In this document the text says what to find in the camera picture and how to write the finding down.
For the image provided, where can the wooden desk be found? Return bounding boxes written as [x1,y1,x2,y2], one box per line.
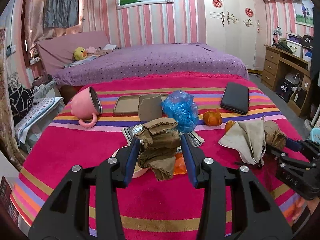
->
[261,46,313,117]

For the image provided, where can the pink headboard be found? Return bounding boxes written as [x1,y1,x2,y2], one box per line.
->
[36,31,110,75]

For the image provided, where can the blue plastic bag ball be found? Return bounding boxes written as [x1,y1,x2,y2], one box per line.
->
[161,90,199,133]

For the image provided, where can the printed snack wrapper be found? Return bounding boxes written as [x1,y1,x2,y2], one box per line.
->
[121,124,204,147]

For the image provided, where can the yellow duck plush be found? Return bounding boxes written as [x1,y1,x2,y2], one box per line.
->
[73,47,87,61]

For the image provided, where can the hanging black clothes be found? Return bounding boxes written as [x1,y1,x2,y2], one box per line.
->
[310,4,320,98]

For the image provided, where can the small framed couple photo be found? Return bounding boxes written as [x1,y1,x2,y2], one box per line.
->
[293,0,314,28]

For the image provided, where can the white wardrobe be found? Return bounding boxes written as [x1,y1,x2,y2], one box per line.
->
[204,0,267,72]

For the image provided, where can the brown rectangular tray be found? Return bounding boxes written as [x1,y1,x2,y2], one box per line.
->
[113,93,169,116]

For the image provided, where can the black quilted wallet case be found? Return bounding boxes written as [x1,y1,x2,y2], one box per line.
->
[220,82,249,115]

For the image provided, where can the black box under desk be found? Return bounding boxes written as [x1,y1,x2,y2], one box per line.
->
[276,79,295,102]

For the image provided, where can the brown cardboard cup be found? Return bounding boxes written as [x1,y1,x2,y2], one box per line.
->
[138,94,162,122]

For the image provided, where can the orange plastic wrapper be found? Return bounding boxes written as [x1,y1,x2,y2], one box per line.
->
[173,153,187,175]

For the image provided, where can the light blue plastic basket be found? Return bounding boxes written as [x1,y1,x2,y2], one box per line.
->
[309,127,320,144]

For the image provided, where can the desk lamp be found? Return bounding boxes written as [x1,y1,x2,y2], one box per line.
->
[272,26,283,46]

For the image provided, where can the striped pink bed blanket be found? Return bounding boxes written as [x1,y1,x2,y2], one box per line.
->
[10,72,299,239]

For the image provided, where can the pink mug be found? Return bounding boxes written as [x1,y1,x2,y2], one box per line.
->
[71,87,103,128]

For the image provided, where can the grey window curtain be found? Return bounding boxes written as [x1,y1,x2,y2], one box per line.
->
[43,0,79,29]

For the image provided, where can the orange peel piece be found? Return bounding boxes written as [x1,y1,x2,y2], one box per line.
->
[202,109,222,126]
[225,120,235,132]

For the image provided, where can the purple dotted bed cover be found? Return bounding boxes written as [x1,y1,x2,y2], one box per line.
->
[53,43,248,87]

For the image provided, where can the white storage box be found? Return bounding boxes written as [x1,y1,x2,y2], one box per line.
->
[286,40,303,58]

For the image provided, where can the beige cloth pouch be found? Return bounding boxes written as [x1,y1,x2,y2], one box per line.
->
[218,120,266,165]

